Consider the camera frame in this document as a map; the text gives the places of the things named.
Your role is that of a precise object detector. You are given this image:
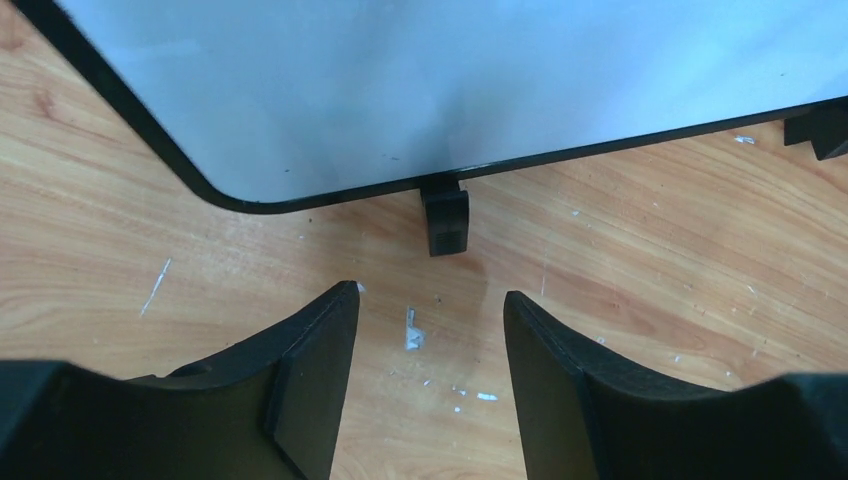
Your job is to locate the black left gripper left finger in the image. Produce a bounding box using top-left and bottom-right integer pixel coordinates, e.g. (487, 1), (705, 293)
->
(1, 281), (359, 479)

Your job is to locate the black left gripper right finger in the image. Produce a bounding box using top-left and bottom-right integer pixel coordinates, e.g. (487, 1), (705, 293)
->
(503, 291), (847, 479)

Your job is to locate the white whiteboard black frame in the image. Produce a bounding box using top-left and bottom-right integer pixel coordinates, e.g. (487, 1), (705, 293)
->
(16, 1), (847, 215)

